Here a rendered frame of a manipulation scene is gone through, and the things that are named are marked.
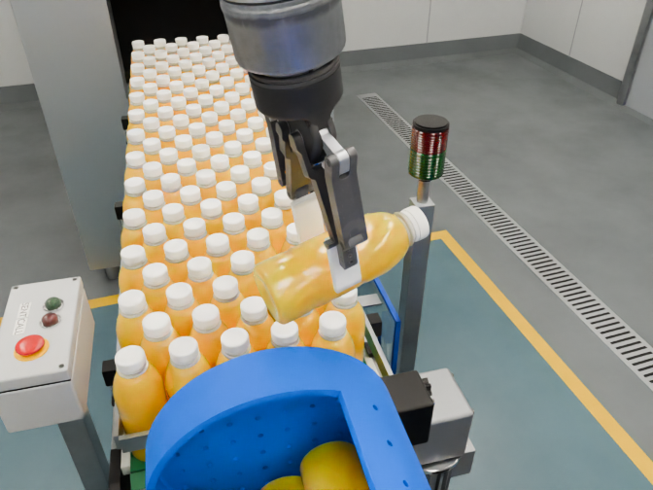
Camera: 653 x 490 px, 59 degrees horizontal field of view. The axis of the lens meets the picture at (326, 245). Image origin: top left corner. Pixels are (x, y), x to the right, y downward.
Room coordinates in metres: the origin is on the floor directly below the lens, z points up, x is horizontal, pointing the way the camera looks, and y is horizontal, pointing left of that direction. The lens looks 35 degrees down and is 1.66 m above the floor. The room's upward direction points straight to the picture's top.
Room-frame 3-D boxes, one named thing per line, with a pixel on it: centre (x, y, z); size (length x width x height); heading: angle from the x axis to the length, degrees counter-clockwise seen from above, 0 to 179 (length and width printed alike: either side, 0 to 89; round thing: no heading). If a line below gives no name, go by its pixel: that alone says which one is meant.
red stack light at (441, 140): (0.93, -0.18, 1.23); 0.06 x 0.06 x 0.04
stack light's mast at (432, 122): (0.93, -0.18, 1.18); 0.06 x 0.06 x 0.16
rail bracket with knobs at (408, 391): (0.57, -0.11, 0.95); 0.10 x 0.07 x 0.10; 104
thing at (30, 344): (0.55, 0.39, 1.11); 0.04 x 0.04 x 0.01
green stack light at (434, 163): (0.93, -0.18, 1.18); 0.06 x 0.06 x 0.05
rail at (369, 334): (1.38, 0.10, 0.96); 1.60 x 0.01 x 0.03; 14
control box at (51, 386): (0.60, 0.41, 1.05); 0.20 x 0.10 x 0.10; 14
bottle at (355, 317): (0.69, -0.03, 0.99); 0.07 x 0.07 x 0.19
